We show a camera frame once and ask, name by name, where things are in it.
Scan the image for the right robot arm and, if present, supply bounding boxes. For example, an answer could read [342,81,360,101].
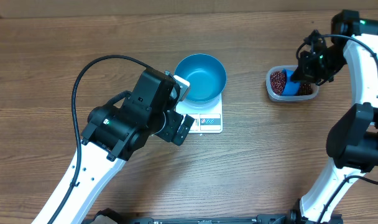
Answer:
[278,9,378,223]

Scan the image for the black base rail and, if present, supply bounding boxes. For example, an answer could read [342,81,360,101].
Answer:
[83,207,344,224]

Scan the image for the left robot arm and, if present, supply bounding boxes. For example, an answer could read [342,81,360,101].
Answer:
[34,68,194,223]

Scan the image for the white digital kitchen scale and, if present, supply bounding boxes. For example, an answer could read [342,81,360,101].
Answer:
[175,95,223,134]

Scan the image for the clear plastic container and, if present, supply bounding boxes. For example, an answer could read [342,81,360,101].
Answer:
[265,65,319,103]

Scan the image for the red beans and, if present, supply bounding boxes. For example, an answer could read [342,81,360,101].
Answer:
[270,71,312,96]

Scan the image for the blue plastic measuring scoop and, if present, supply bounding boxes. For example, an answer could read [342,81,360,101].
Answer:
[282,69,300,96]

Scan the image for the blue metal bowl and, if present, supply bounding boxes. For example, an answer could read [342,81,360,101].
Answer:
[174,54,227,103]

